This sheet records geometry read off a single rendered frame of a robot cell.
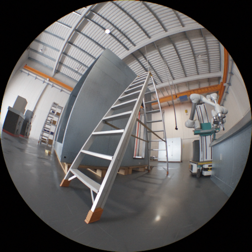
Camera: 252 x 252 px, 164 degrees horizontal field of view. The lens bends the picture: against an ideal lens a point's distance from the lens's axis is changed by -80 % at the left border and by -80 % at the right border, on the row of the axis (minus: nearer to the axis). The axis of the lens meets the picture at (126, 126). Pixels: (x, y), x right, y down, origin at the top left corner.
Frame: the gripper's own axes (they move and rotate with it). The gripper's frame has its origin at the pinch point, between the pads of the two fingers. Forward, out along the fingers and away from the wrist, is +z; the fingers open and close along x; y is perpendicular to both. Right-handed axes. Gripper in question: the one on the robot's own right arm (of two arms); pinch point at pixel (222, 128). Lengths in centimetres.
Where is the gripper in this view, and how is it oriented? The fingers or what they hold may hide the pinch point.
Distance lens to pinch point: 148.1
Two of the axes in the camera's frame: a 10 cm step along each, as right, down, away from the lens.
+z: -1.1, 9.4, -3.2
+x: -9.7, -1.7, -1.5
